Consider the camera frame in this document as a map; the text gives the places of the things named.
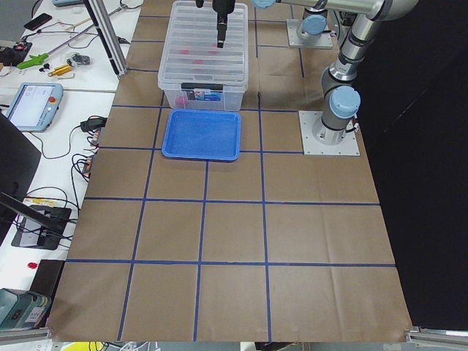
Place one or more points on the aluminium frame post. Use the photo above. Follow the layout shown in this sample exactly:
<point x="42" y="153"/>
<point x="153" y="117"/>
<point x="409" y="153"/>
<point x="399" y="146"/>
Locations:
<point x="113" y="49"/>

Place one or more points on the blue plastic tray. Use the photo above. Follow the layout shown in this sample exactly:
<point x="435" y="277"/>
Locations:
<point x="202" y="134"/>

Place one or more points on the green handled reacher grabber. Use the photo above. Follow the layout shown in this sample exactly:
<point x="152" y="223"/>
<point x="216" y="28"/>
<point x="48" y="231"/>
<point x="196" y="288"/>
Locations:
<point x="73" y="38"/>

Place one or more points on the blue teach pendant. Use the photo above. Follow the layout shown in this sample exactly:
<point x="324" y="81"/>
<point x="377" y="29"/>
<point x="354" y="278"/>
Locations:
<point x="34" y="106"/>

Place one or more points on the black box latch handle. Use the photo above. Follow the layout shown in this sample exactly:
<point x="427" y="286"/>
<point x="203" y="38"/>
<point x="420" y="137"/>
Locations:
<point x="210" y="86"/>

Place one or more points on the black monitor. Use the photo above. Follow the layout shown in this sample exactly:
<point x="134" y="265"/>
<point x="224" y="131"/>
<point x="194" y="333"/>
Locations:
<point x="19" y="160"/>

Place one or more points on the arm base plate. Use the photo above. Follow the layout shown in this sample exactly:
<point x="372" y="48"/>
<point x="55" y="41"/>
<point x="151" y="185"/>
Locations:
<point x="318" y="140"/>
<point x="299" y="37"/>

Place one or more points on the gold metal cylinder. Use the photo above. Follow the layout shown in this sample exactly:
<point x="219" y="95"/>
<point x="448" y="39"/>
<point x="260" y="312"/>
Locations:
<point x="58" y="71"/>

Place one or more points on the black smartphone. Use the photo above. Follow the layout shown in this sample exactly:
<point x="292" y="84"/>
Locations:
<point x="38" y="21"/>

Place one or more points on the clear plastic storage box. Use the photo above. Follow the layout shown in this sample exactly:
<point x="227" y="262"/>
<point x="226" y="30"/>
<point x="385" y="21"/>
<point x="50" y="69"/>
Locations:
<point x="203" y="98"/>

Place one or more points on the teal device box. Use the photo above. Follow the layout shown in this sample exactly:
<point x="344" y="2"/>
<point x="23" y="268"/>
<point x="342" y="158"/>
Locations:
<point x="22" y="309"/>

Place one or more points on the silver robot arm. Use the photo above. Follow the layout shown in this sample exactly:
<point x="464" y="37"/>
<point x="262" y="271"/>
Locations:
<point x="342" y="101"/>
<point x="314" y="20"/>

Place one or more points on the pink block in box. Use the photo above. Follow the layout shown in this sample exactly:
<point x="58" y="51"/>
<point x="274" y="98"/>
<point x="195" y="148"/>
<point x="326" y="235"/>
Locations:
<point x="181" y="102"/>

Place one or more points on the black monitor stand base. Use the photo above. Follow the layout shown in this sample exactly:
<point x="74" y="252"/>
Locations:
<point x="33" y="235"/>

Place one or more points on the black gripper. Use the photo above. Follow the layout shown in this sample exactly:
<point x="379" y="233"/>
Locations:
<point x="223" y="6"/>

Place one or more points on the black power adapter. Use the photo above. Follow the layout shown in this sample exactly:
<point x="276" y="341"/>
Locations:
<point x="93" y="123"/>

